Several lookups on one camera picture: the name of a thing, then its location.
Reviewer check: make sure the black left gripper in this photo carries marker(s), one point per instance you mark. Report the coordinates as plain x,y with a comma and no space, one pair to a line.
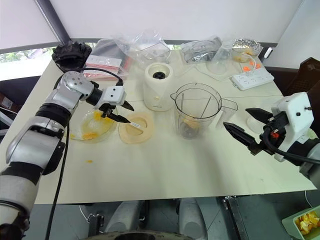
106,109

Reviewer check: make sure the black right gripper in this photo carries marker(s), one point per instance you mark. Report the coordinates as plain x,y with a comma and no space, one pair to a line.
268,143

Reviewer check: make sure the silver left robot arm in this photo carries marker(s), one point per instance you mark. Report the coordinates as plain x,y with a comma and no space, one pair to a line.
70,86

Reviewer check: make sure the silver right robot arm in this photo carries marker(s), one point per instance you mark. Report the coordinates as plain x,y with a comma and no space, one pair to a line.
312,160

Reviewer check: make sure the cream blender lid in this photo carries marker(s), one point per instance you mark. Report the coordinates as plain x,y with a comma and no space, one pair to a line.
135,136

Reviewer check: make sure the white blender base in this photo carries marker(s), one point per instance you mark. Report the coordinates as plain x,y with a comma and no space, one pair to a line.
155,97

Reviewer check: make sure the plastic bag with orange fruit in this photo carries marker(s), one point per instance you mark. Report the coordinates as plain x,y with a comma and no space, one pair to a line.
92,126

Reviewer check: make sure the clear blender jar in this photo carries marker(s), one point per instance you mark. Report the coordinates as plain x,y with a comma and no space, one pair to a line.
182,112

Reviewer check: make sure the small orange fruit scrap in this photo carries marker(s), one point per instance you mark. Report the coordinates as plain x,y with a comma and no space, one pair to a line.
88,161

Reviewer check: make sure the white power strip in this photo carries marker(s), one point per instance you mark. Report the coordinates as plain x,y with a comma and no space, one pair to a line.
250,80

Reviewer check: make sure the red and white package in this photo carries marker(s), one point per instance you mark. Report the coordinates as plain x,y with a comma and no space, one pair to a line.
105,65

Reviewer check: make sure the clear container with orange pieces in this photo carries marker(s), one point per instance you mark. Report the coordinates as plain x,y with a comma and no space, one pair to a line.
217,70

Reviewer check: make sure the dark grey flat pouch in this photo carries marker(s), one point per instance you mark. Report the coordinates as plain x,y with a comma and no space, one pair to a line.
107,48

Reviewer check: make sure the clear bag with plastic container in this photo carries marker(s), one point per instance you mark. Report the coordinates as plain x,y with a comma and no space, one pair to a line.
150,50

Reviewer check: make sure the brown perforated chair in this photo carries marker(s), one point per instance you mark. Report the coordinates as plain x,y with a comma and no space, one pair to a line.
302,75

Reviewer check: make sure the small clear plastic bag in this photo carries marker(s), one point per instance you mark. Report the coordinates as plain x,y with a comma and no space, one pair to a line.
223,53

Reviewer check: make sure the crumpled black cloth bag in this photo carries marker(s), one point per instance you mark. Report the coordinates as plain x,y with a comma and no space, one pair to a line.
70,56

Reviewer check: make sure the clear bag with dark items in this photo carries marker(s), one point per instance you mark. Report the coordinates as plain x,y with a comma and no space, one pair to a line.
197,51

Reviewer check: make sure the grey rounded robot leg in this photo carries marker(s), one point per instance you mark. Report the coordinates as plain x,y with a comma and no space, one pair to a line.
127,215
193,217

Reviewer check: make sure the green bin with orange peels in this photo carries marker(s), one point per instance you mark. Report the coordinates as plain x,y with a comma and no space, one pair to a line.
305,223

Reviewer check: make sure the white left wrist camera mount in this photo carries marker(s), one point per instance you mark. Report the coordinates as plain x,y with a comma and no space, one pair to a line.
113,95

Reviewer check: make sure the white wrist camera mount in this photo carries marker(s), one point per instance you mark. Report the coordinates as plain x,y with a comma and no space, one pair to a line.
295,112
113,95

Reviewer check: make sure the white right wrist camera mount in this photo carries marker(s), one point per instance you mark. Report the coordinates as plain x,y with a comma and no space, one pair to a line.
295,112

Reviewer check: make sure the white wall fitting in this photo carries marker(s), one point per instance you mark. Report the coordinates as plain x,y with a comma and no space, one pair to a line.
268,53

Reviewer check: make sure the black metal table frame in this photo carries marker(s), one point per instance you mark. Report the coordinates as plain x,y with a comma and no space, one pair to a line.
233,217

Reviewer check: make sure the black slanted window post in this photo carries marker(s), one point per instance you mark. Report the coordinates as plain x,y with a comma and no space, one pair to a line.
53,21

